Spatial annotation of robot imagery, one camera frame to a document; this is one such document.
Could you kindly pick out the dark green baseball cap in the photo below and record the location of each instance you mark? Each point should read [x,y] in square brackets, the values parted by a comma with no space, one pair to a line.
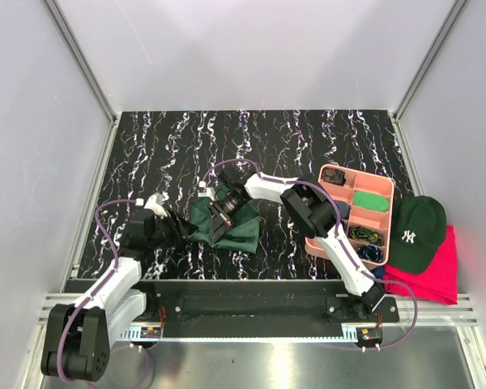
[418,229]

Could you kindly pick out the dark green cloth napkin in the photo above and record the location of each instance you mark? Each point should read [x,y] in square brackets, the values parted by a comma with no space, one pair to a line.
[243,236]

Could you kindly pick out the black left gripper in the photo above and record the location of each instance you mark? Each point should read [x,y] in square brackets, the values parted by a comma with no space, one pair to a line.
[186,228]

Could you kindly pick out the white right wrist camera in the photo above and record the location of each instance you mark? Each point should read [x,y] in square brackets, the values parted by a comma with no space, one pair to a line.
[205,191]

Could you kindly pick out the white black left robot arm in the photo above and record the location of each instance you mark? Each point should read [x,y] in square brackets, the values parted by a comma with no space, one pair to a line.
[79,335]

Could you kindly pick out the yellow patterned rolled tie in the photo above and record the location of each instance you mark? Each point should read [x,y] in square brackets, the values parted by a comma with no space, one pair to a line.
[366,235]

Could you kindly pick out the dark paisley rolled tie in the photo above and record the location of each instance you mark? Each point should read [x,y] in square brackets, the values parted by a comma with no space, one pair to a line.
[333,176]

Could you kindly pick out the pink divided organizer box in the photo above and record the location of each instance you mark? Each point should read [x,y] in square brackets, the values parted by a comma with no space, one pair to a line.
[379,221]

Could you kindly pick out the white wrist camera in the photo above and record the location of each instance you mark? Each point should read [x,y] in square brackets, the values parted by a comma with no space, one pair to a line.
[205,191]
[154,203]

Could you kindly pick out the grey-blue rolled towel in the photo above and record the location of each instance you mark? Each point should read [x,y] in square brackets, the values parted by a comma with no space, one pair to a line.
[344,209]

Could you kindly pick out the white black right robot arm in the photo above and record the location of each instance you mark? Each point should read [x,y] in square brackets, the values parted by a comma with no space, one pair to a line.
[313,212]

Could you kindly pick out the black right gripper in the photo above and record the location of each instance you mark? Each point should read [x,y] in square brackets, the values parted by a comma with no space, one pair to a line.
[219,228]

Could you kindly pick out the red folded cloth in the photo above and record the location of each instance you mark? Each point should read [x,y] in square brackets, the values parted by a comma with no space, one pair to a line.
[439,282]

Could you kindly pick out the bright green rolled cloth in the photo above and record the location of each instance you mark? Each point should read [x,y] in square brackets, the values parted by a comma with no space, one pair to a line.
[370,201]

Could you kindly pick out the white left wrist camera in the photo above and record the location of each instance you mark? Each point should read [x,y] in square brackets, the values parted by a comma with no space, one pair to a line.
[154,203]

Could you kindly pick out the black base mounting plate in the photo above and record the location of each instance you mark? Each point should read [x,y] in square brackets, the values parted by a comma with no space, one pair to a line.
[257,310]

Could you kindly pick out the blue patterned rolled tie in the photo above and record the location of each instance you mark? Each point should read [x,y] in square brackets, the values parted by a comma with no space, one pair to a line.
[371,253]

